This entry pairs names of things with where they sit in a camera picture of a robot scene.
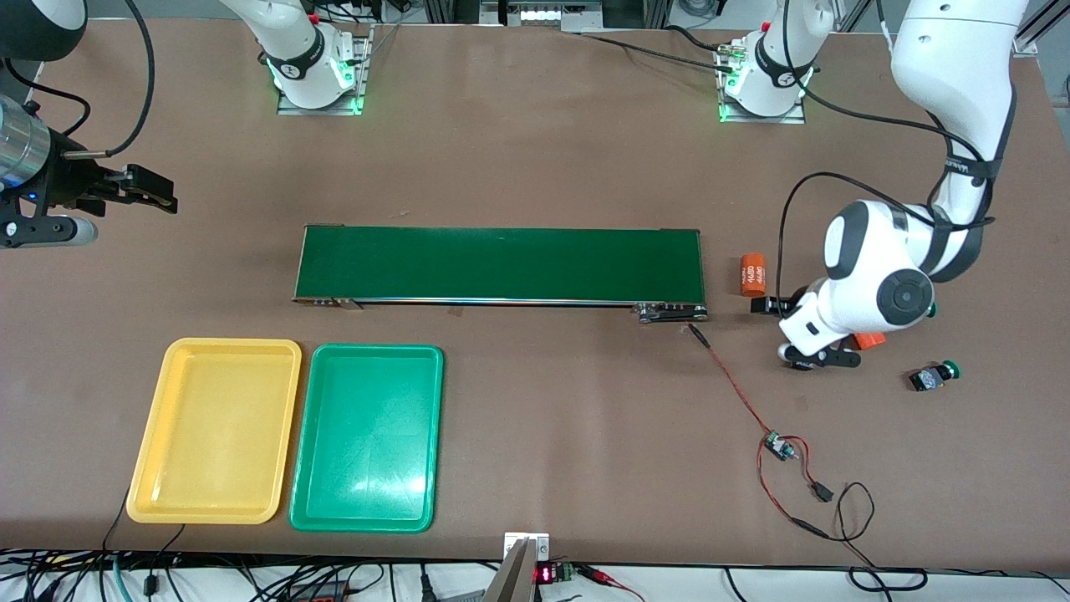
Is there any aluminium profile post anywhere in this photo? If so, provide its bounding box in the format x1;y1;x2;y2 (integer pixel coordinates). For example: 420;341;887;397
1014;0;1070;56

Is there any black table cable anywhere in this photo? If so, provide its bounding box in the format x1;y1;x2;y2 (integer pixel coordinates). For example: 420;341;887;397
577;25;741;74

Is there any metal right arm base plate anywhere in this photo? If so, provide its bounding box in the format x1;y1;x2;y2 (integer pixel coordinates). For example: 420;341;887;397
276;25;375;116

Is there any black cable with plug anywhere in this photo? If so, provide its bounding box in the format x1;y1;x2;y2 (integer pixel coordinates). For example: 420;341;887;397
144;524;186;596

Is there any black cable loop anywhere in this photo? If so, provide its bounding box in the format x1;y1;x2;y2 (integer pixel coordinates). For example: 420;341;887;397
790;481;929;594

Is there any aluminium frame rack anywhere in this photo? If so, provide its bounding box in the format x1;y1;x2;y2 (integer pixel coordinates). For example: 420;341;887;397
422;0;674;34

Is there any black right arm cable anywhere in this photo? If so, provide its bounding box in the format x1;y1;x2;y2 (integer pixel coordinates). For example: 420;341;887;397
63;0;155;160

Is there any green plastic tray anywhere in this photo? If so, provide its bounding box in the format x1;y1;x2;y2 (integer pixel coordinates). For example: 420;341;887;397
288;343;445;533

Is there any red wire black connector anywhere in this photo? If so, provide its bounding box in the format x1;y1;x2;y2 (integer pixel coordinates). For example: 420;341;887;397
756;435;835;523

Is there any lit control box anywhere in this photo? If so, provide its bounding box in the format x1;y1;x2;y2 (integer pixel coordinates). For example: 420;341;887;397
481;0;604;33

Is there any yellow plastic tray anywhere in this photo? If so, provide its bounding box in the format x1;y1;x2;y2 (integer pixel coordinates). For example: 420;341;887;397
125;337;303;525

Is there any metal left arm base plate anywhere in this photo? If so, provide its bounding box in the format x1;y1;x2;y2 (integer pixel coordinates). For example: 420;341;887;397
716;46;808;125

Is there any metal bracket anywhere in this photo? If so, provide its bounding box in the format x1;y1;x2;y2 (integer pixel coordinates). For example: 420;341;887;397
483;532;551;602

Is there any red clip lead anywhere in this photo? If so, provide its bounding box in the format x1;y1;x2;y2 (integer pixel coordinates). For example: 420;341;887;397
577;565;649;602

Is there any green conveyor belt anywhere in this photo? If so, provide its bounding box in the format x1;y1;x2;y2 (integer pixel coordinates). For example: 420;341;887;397
293;224;709;324

